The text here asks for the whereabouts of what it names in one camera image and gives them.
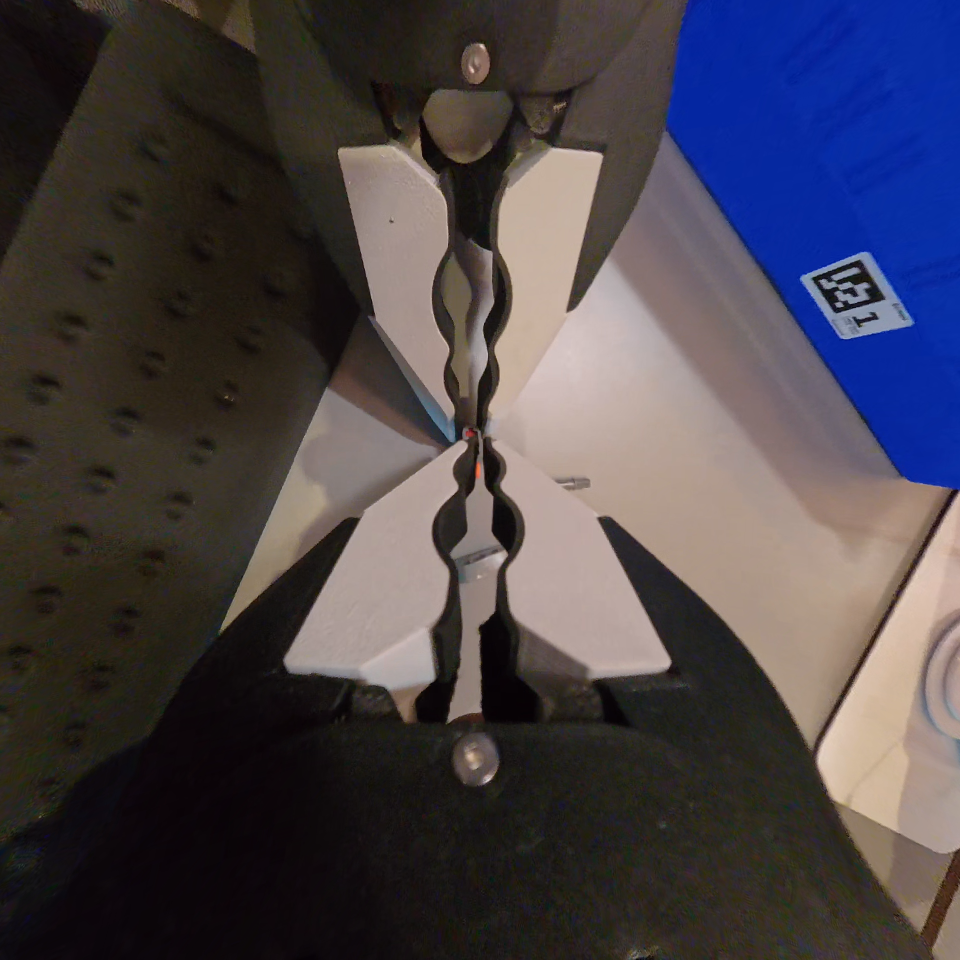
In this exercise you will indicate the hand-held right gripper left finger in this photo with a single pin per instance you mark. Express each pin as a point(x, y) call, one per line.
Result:
point(367, 600)

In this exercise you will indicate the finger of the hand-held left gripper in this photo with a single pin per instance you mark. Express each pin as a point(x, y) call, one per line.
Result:
point(547, 240)
point(397, 240)

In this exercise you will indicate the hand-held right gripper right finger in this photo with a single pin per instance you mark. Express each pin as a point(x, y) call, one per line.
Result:
point(585, 600)

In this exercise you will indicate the grey beam black axle assembly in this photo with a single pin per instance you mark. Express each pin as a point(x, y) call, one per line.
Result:
point(480, 559)

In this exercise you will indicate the grey axle pin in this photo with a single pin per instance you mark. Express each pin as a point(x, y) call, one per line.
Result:
point(576, 482)

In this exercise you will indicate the blue plastic bin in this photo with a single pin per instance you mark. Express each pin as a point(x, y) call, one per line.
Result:
point(787, 150)

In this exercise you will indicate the black perforated board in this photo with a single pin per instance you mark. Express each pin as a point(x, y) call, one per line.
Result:
point(112, 375)

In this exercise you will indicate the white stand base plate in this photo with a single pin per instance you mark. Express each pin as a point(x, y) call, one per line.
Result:
point(877, 712)

